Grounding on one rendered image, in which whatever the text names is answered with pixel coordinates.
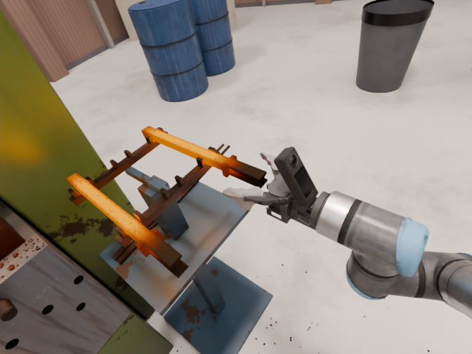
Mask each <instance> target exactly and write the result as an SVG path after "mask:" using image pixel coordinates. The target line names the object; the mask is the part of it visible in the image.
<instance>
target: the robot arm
mask: <svg viewBox="0 0 472 354"><path fill-rule="evenodd" d="M260 156H261V157H262V159H264V160H266V161H267V163H268V165H269V166H271V169H272V173H273V175H274V179H273V181H272V182H271V183H267V184H266V187H267V189H268V192H264V191H262V189H260V187H252V188H247V189H245V188H228V189H226V190H223V194H224V195H225V196H227V197H229V198H231V199H235V200H237V202H238V204H239V205H240V206H241V208H242V209H243V210H250V209H251V208H252V207H253V205H254V204H260V205H263V206H268V207H266V212H267V215H269V216H272V217H273V218H276V219H277V220H280V221H282V222H284V223H286V224H288V222H289V220H290V219H293V220H295V221H297V222H299V223H301V224H303V225H306V226H308V227H309V228H312V229H313V230H316V233H318V234H320V235H322V236H325V237H327V238H329V239H331V240H333V241H335V242H337V243H339V244H341V245H343V246H345V247H347V248H349V249H352V252H351V254H350V258H349V259H348V261H347V264H346V279H347V281H348V283H349V285H350V287H351V288H352V289H353V291H354V292H355V293H357V294H358V295H360V296H361V297H363V298H365V299H369V300H373V301H376V300H380V299H384V298H386V297H387V296H388V295H394V296H405V297H411V298H418V299H430V300H436V301H443V302H445V303H446V304H447V305H449V306H450V307H452V308H453V309H455V310H457V311H459V312H460V313H463V314H465V315H466V316H467V317H469V318H471V319H472V255H471V254H466V253H445V252H436V251H424V250H425V248H426V244H427V241H428V237H429V229H428V228H427V227H426V226H425V225H424V224H421V223H418V222H416V221H413V220H412V219H411V218H410V217H404V216H401V215H399V214H395V213H393V212H391V211H388V210H385V209H382V208H380V207H378V206H374V205H373V204H370V203H367V202H364V201H362V200H359V199H356V198H354V197H351V196H349V195H346V194H343V193H341V192H338V191H336V190H335V191H333V192H332V193H331V194H330V193H328V192H325V191H324V192H322V193H321V194H320V196H319V197H316V196H317V194H318V191H317V188H316V187H315V185H314V183H313V181H312V179H311V177H310V176H309V174H308V172H307V170H306V168H305V166H304V164H303V162H302V161H301V158H300V157H299V154H298V152H297V151H296V149H295V147H286V148H285V149H283V151H281V153H280V154H279V155H278V156H277V157H275V156H273V155H269V154H266V153H263V152H261V153H260ZM271 211H272V212H274V213H276V214H278V215H280V216H281V218H278V217H276V216H274V215H272V213H271Z"/></svg>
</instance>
